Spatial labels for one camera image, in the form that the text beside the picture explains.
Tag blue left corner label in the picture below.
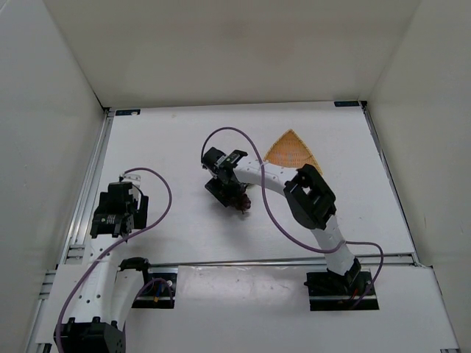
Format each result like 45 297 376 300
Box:
115 109 141 116

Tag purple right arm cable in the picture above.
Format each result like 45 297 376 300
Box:
201 126 384 312

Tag dark red fake grapes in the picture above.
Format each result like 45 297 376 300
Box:
231 193 251 213

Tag woven bamboo fruit bowl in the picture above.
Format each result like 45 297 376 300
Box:
263 129 323 176

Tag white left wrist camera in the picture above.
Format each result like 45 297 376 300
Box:
118 173 141 187

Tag aluminium front table rail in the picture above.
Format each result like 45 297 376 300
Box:
65 250 419 267

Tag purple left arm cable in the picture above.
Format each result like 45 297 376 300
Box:
54 167 173 346

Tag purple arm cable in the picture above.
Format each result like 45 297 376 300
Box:
54 167 173 346
201 126 384 312

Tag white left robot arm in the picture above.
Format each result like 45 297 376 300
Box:
54 180 149 352

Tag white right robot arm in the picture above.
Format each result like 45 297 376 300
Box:
201 147 361 287

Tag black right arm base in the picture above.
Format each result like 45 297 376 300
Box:
304 271 380 312

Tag aluminium left table rail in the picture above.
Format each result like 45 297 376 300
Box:
57 108 114 264

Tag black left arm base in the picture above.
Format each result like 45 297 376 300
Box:
132 267 178 310

